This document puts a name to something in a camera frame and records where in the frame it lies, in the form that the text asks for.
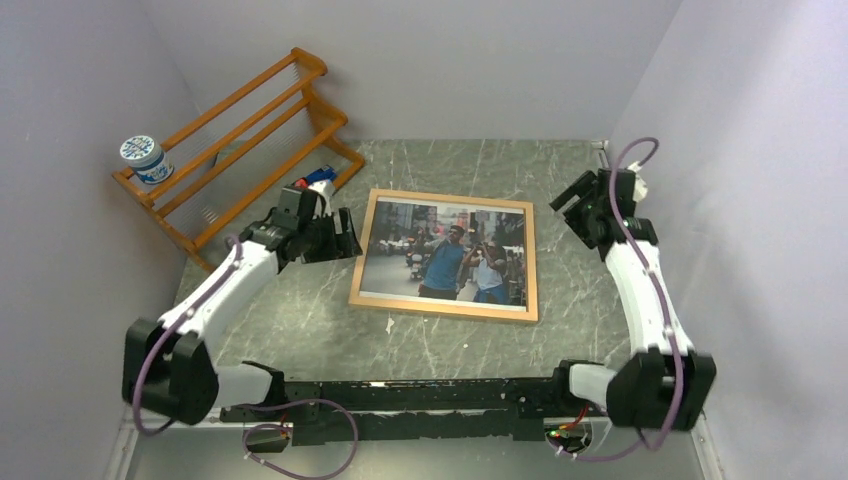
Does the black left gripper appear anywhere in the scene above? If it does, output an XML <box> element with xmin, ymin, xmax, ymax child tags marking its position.
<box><xmin>298</xmin><ymin>207</ymin><xmax>362</xmax><ymax>264</ymax></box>

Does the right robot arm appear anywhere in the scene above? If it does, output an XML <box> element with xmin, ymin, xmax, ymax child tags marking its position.
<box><xmin>549</xmin><ymin>168</ymin><xmax>717</xmax><ymax>432</ymax></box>

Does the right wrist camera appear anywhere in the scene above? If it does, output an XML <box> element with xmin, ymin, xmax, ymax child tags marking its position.
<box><xmin>627</xmin><ymin>162</ymin><xmax>649</xmax><ymax>203</ymax></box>

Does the black base bar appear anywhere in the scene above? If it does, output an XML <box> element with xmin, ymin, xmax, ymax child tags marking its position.
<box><xmin>219</xmin><ymin>376</ymin><xmax>601</xmax><ymax>446</ymax></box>

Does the blue stapler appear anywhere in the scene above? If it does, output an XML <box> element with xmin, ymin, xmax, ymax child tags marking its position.
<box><xmin>292</xmin><ymin>165</ymin><xmax>337</xmax><ymax>188</ymax></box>

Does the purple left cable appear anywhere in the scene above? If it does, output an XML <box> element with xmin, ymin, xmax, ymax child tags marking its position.
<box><xmin>131</xmin><ymin>233</ymin><xmax>360</xmax><ymax>480</ymax></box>

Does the blue white jar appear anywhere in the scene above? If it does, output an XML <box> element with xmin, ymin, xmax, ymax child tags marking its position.
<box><xmin>119</xmin><ymin>135</ymin><xmax>175</xmax><ymax>185</ymax></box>

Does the light wooden picture frame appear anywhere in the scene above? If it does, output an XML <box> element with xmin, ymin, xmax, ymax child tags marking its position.
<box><xmin>348</xmin><ymin>188</ymin><xmax>541</xmax><ymax>326</ymax></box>

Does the orange wooden rack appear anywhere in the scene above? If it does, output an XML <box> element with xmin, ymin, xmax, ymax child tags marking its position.
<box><xmin>112</xmin><ymin>48</ymin><xmax>366</xmax><ymax>272</ymax></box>

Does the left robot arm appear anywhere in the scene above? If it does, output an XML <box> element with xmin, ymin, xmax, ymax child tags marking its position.
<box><xmin>121</xmin><ymin>180</ymin><xmax>362</xmax><ymax>436</ymax></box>

